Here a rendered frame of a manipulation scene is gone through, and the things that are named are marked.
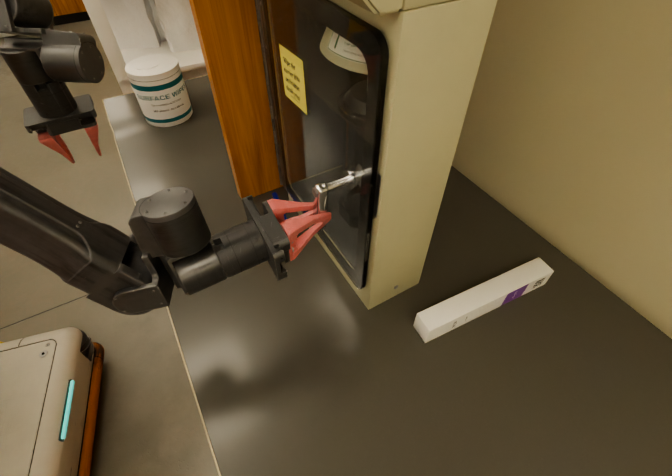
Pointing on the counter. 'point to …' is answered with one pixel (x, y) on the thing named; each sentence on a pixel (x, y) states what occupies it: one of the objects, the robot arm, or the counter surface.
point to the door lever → (330, 191)
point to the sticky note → (293, 78)
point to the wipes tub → (160, 89)
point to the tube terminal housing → (419, 112)
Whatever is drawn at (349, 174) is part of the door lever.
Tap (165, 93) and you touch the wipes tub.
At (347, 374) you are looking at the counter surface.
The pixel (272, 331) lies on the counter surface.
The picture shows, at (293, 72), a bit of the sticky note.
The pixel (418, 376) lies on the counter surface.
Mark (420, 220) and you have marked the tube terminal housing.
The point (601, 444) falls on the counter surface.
